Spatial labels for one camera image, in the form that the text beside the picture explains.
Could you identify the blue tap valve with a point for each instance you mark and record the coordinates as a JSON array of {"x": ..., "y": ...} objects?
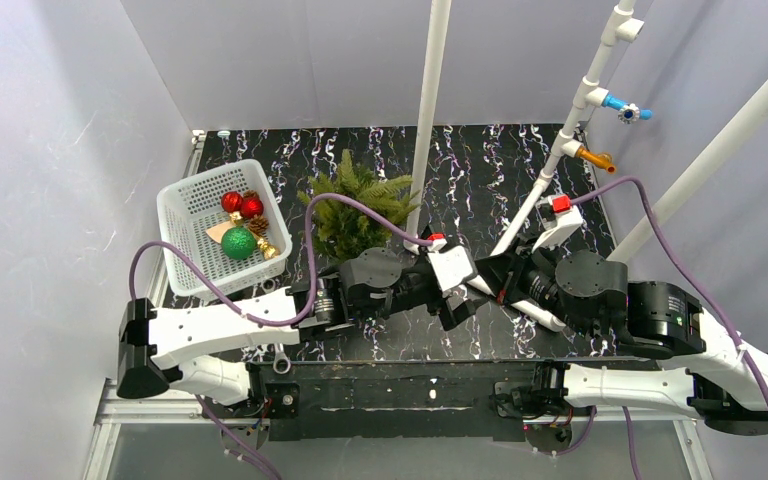
[{"x": 627, "y": 112}]

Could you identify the green glitter bauble ornament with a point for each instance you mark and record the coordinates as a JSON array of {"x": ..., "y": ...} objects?
[{"x": 238, "y": 243}]

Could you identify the orange brass tap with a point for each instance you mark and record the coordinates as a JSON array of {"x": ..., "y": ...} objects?
[{"x": 603, "y": 160}]

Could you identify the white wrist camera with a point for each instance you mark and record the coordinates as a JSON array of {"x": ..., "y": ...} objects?
[
  {"x": 452, "y": 265},
  {"x": 559, "y": 219}
]

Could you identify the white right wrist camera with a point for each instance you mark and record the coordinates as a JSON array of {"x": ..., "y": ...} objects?
[{"x": 559, "y": 219}]

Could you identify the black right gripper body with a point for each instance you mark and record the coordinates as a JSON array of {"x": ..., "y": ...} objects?
[{"x": 513, "y": 283}]

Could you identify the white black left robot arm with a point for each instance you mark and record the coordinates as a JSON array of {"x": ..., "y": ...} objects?
[{"x": 161, "y": 349}]

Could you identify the gold bell ornament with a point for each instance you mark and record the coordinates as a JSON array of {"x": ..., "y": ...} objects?
[{"x": 267, "y": 249}]

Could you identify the small green christmas tree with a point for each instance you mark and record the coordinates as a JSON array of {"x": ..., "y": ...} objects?
[{"x": 341, "y": 232}]

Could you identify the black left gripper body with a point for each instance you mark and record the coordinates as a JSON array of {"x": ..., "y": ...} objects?
[{"x": 442, "y": 299}]

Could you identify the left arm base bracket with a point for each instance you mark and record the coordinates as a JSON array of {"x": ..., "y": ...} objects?
[{"x": 262, "y": 401}]

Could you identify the red bauble ornament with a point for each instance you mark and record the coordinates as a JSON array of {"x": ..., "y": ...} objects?
[
  {"x": 251, "y": 207},
  {"x": 232, "y": 201}
]

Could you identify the black front mounting rail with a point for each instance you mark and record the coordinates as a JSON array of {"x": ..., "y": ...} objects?
[{"x": 436, "y": 399}]

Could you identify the silver combination wrench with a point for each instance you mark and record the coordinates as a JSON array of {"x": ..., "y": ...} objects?
[{"x": 281, "y": 362}]

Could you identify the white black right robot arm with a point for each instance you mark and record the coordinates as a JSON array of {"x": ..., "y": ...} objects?
[{"x": 701, "y": 373}]

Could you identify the brown pine cone ornament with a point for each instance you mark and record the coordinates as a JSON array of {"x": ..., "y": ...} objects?
[{"x": 258, "y": 225}]

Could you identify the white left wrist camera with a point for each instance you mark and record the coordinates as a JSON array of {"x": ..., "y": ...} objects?
[{"x": 452, "y": 265}]

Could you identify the white plastic basket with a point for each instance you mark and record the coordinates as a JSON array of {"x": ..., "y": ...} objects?
[{"x": 191, "y": 207}]

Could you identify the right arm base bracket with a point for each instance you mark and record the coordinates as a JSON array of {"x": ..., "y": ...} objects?
[{"x": 546, "y": 419}]

